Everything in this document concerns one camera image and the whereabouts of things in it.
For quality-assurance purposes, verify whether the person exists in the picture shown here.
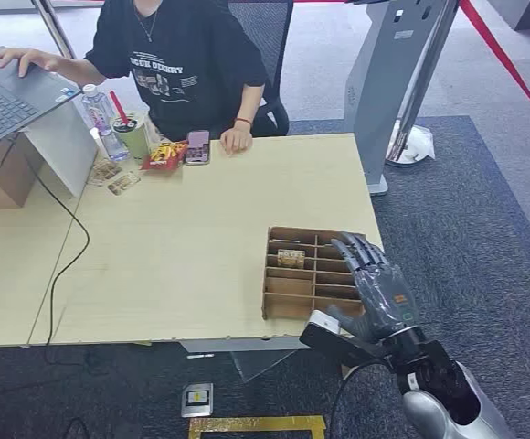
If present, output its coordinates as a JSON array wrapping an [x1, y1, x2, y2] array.
[[0, 0, 269, 155]]

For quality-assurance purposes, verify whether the metal floor socket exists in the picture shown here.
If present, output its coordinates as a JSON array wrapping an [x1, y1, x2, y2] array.
[[180, 382, 214, 420]]

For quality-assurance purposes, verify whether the black power cable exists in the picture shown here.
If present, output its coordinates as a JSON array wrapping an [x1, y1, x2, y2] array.
[[0, 137, 91, 366]]

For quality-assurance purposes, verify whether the red barrier tape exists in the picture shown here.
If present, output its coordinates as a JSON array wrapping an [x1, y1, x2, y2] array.
[[458, 0, 530, 133]]

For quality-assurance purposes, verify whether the clear plastic water bottle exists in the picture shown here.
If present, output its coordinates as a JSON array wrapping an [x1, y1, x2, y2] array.
[[80, 83, 130, 163]]

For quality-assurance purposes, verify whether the black office chair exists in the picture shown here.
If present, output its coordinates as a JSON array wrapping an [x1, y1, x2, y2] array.
[[227, 0, 294, 138]]

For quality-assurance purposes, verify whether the red snack bag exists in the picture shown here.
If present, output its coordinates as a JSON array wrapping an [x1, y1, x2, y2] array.
[[141, 139, 190, 173]]

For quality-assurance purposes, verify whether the grey table bracket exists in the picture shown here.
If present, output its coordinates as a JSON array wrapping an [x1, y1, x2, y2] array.
[[179, 337, 310, 384]]

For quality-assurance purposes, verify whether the red drinking straw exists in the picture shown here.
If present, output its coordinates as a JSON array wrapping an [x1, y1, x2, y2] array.
[[109, 91, 131, 126]]

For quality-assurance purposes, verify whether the white plastic bag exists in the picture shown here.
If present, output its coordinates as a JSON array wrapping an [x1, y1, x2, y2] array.
[[385, 118, 436, 166]]

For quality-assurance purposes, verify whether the grey laptop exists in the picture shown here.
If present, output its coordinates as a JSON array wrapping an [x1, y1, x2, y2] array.
[[0, 46, 83, 154]]

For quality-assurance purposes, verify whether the wooden card organizer box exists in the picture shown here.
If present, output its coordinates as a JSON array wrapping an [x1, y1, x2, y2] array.
[[261, 226, 367, 322]]

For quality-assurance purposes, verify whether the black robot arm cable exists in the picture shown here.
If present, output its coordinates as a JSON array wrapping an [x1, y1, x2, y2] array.
[[328, 359, 387, 439]]

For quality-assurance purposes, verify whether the green drink cup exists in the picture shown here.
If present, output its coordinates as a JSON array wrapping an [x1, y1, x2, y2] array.
[[111, 113, 152, 162]]

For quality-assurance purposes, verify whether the white laptop stand panel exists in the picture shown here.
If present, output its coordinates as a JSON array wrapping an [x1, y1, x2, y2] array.
[[17, 98, 100, 198]]

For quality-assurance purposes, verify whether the person's left hand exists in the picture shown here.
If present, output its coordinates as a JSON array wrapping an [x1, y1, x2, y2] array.
[[220, 123, 253, 155]]

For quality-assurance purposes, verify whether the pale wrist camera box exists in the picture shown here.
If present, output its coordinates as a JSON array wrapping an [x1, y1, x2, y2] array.
[[309, 309, 342, 335]]

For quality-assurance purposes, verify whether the grey kiosk stand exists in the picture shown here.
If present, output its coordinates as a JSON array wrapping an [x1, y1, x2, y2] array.
[[343, 0, 461, 197]]

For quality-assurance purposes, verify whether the person's right hand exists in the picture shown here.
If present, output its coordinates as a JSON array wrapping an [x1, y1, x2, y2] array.
[[0, 47, 58, 79]]

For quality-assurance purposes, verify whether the pink smartphone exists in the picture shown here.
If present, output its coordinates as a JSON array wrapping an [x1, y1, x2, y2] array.
[[184, 129, 211, 166]]

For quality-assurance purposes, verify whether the yellow floor tape frame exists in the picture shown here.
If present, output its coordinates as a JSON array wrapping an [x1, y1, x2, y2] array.
[[187, 414, 327, 439]]

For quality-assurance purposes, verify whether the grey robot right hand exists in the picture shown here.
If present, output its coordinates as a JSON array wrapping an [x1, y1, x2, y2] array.
[[325, 230, 424, 345]]

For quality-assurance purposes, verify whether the brown cardboard box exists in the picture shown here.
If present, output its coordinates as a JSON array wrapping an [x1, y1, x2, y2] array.
[[0, 134, 45, 212]]

